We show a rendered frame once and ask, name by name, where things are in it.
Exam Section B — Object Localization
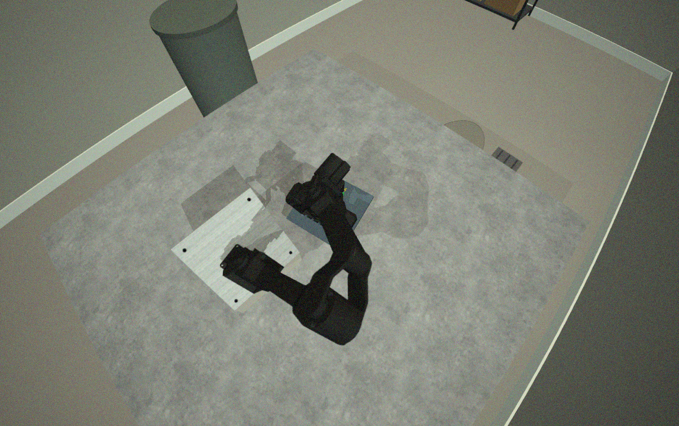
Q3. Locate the grey switch panel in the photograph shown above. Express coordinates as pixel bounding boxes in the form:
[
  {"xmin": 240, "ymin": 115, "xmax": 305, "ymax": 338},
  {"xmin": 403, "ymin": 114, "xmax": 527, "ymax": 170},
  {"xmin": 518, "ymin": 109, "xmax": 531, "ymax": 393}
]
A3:
[{"xmin": 286, "ymin": 181, "xmax": 374, "ymax": 244}]

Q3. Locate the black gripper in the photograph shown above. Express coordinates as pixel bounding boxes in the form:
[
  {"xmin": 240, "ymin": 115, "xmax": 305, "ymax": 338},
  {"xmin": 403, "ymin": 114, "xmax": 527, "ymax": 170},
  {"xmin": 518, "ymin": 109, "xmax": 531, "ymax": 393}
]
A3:
[{"xmin": 285, "ymin": 182, "xmax": 357, "ymax": 228}]

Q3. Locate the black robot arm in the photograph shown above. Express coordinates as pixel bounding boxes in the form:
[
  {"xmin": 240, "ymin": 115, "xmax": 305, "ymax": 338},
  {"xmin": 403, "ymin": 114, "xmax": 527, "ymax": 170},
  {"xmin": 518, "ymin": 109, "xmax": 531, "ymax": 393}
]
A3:
[{"xmin": 220, "ymin": 153, "xmax": 372, "ymax": 345}]

